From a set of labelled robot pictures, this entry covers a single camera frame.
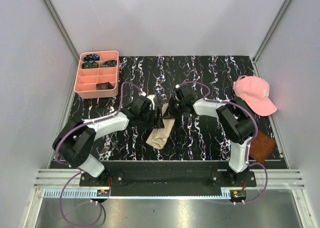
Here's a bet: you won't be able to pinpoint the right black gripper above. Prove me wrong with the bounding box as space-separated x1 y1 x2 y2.
162 97 186 120

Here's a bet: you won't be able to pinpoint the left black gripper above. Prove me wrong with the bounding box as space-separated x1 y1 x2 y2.
139 107 165 129

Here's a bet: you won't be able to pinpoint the beige cloth napkin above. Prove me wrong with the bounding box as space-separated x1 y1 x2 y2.
146 118 175 150

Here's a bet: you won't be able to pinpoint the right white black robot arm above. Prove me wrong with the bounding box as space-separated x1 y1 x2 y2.
162 85 258 187

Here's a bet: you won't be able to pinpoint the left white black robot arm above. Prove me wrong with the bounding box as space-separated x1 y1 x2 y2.
52 94 163 186

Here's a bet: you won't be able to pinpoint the clear plastic utensils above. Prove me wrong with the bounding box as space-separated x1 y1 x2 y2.
99 132 118 157

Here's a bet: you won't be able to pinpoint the black marbled table mat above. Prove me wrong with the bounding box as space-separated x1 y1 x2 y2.
68 55 255 161

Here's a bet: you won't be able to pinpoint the dark patterned object in box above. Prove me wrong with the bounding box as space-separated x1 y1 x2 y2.
96 82 114 91

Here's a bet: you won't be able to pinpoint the blue patterned object right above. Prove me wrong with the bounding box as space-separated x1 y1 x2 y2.
101 59 117 68

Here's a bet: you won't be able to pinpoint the pink plastic divided organizer box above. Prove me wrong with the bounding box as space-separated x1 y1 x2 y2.
74 50 120 100

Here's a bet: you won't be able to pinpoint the left orange connector box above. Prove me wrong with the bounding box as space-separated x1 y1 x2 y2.
97 189 110 197

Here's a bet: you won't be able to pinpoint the pink baseball cap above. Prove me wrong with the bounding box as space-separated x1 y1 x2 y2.
232 75 278 117

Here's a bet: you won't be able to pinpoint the blue yellow patterned object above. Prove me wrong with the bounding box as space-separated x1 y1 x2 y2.
81 60 99 69

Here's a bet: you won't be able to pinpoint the blue patterned object top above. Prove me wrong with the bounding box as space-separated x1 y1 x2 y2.
83 53 100 62

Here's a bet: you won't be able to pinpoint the brown suede cloth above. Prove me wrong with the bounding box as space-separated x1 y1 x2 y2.
249 130 276 164

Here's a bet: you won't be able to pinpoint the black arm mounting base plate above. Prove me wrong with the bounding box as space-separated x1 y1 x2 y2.
79 161 257 198

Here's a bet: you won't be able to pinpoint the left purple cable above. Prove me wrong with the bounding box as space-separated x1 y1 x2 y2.
54 81 148 226

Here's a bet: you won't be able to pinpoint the purple cable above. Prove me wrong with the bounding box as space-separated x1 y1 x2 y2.
54 81 148 226
174 81 268 204

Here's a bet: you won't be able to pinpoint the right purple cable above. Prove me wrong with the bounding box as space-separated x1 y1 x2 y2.
174 81 268 204

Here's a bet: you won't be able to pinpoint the grey slotted cable duct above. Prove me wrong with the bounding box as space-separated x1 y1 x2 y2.
44 188 109 199

